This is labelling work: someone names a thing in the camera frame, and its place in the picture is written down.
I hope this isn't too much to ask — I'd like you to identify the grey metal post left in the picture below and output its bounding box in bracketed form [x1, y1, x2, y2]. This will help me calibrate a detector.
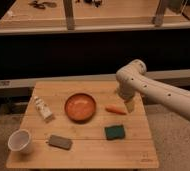
[63, 0, 75, 30]

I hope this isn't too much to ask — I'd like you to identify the white paper cup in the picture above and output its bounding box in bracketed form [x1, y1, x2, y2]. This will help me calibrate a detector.
[8, 129, 33, 154]

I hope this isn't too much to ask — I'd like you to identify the dark tool on far table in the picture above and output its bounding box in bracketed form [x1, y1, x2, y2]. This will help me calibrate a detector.
[29, 0, 57, 9]

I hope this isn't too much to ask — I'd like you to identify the white tube bottle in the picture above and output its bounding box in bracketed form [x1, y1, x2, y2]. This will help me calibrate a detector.
[34, 96, 53, 122]

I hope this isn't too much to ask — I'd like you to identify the grey metal post right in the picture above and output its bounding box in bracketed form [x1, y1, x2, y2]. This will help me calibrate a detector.
[152, 0, 168, 27]

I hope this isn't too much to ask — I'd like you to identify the orange round bowl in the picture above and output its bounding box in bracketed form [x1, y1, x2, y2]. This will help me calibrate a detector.
[64, 93, 96, 122]

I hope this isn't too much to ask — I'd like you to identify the green sponge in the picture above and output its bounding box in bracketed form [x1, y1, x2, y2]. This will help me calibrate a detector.
[104, 125, 125, 140]

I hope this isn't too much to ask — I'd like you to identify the grey metal post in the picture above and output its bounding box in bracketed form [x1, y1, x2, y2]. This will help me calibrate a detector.
[152, 0, 168, 27]
[63, 0, 75, 30]

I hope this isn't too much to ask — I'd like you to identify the grey rectangular sponge block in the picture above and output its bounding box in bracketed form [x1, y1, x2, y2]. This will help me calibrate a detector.
[48, 135, 72, 150]

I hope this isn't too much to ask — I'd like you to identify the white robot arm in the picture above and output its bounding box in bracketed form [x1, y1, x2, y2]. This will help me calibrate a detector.
[116, 59, 190, 121]

